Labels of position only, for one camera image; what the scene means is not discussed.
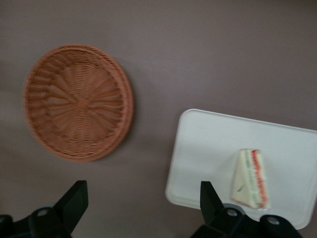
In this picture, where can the triangular sandwich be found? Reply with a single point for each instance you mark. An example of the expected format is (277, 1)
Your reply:
(244, 178)

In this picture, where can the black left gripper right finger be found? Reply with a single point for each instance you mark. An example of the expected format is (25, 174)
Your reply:
(210, 205)

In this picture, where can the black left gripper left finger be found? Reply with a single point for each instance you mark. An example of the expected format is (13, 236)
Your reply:
(71, 200)

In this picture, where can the brown round wicker basket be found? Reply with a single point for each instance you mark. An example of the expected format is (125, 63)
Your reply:
(79, 104)

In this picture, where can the cream plastic tray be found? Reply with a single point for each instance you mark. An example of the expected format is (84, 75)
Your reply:
(210, 143)

